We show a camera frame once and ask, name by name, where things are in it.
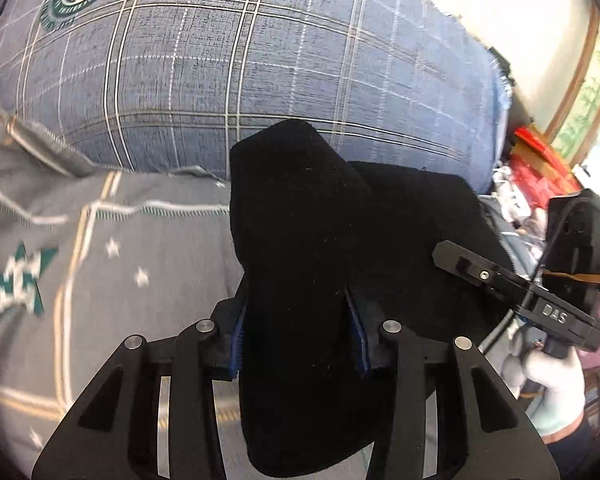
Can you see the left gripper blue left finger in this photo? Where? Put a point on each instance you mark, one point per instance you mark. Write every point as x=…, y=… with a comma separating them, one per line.
x=228, y=317

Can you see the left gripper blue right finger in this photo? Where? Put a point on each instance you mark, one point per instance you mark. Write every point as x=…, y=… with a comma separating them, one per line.
x=367, y=317

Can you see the black pants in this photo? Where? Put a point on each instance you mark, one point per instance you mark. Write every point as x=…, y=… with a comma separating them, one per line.
x=316, y=236

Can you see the navy right sleeve forearm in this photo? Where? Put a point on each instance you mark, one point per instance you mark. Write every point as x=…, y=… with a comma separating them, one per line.
x=571, y=450

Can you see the right hand white glove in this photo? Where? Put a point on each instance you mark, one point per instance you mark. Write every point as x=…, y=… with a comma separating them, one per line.
x=560, y=410

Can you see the grey patterned bed sheet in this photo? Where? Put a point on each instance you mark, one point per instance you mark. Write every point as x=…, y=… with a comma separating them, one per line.
x=88, y=256

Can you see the blue plaid pillow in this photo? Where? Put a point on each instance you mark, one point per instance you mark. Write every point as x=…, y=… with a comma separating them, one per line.
x=163, y=85

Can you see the framed wall picture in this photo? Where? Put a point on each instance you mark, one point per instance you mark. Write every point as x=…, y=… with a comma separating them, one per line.
x=573, y=130

